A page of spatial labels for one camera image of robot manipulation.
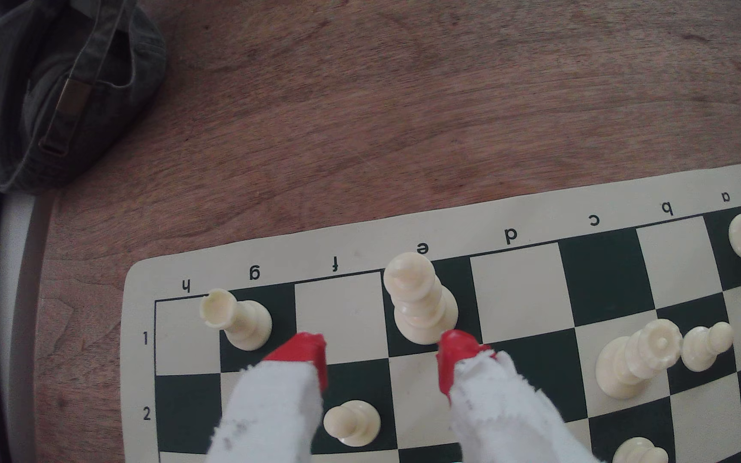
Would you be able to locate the green and cream chess mat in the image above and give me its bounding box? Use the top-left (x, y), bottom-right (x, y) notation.
top-left (120, 162), bottom-right (741, 463)

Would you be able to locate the white chess queen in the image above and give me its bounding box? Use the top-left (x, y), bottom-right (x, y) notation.
top-left (595, 319), bottom-right (684, 400)

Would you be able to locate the white chess king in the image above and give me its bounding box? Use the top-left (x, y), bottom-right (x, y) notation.
top-left (383, 252), bottom-right (459, 346)

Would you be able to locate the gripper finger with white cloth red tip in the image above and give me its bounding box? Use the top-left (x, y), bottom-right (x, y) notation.
top-left (437, 330), bottom-right (603, 463)
top-left (205, 332), bottom-right (329, 463)

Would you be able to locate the dark green fabric cap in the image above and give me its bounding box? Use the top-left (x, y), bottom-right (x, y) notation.
top-left (0, 0), bottom-right (169, 192)

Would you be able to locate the white chess pawn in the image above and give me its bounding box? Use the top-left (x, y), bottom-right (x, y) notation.
top-left (681, 321), bottom-right (735, 373)
top-left (612, 436), bottom-right (670, 463)
top-left (323, 399), bottom-right (382, 448)

